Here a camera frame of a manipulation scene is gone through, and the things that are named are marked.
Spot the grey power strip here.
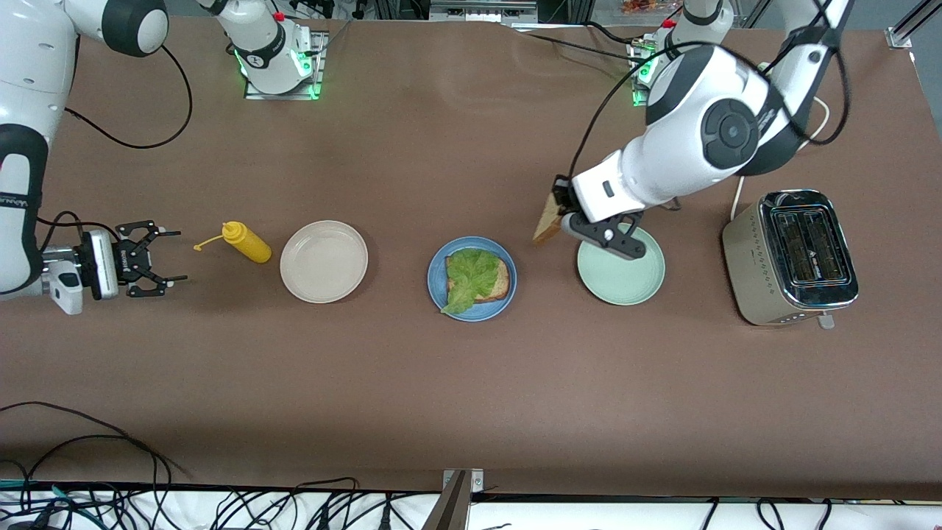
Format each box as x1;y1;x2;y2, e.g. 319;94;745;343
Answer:
429;0;539;23

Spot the tangled black cable bundle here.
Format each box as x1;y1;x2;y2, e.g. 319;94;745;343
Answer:
0;434;413;530

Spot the blue round plate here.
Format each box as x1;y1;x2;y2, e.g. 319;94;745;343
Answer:
427;236;518;322

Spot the aluminium profile bracket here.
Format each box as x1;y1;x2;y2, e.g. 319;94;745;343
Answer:
423;468;485;530

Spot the brown bread slice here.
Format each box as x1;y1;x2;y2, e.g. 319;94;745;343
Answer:
533;193;566;245
444;254;512;303

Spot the orange snack bag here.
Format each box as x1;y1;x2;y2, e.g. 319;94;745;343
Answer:
620;0;681;17

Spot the white toaster power cable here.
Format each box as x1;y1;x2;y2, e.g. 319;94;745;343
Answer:
730;94;831;222

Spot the yellow squeeze sauce bottle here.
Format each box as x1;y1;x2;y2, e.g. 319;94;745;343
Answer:
194;222;273;264

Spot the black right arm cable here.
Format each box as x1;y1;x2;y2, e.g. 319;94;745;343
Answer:
65;44;194;149

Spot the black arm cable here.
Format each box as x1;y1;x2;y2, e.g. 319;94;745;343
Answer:
65;44;194;149
570;0;853;214

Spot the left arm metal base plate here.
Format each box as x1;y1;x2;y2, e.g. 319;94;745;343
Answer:
631;40;663;108

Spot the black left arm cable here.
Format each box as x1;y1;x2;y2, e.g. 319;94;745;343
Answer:
570;0;853;214

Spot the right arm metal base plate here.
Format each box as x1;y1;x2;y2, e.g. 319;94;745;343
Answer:
244;29;325;100

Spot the beige chrome two-slot toaster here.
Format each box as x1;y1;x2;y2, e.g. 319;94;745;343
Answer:
722;189;860;330

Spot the black base power cable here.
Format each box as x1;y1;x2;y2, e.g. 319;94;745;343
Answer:
515;21;648;64

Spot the thin black looped cable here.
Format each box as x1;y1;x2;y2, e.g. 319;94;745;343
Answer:
0;401;194;487

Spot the beige round plate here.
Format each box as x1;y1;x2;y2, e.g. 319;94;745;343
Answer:
280;220;369;304

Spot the pale green round plate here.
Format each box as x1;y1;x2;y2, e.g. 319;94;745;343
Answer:
577;222;666;306

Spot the green lettuce leaf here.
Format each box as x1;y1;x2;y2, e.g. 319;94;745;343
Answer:
440;248;503;316

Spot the aluminium frame profile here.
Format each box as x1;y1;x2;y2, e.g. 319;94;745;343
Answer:
885;0;942;51

